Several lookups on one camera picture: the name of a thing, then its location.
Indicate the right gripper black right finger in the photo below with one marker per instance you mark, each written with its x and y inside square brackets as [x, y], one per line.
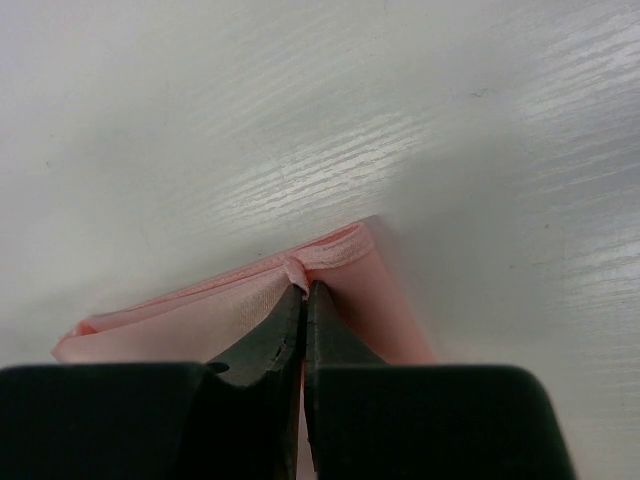
[367, 419]

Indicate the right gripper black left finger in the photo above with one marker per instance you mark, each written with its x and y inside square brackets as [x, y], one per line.
[233, 417]

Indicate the pink satin napkin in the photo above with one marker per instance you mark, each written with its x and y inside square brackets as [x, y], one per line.
[202, 321]

